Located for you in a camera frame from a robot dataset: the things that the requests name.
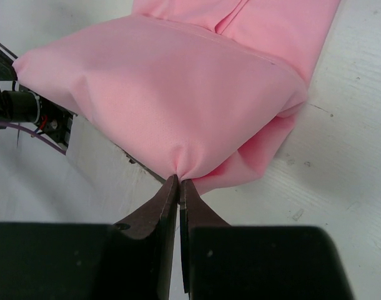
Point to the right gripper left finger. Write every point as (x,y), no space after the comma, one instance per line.
(147,248)

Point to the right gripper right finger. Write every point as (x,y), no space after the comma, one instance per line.
(205,255)

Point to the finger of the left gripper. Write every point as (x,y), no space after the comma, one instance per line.
(7,72)

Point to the pink t shirt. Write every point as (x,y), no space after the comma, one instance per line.
(204,90)

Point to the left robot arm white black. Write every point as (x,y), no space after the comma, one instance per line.
(15,106)

